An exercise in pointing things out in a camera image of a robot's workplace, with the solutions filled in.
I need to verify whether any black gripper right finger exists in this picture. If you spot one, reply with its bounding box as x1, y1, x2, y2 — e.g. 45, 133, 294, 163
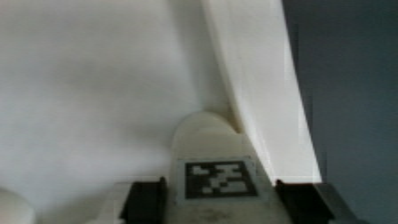
275, 180, 367, 224

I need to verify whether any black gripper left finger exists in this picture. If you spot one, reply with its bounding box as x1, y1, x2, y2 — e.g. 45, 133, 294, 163
118, 178, 166, 224

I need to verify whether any white table leg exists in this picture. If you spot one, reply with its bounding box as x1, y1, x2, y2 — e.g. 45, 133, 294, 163
164, 112, 292, 224

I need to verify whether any white square tabletop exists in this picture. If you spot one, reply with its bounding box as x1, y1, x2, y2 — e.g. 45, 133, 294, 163
0, 0, 319, 224

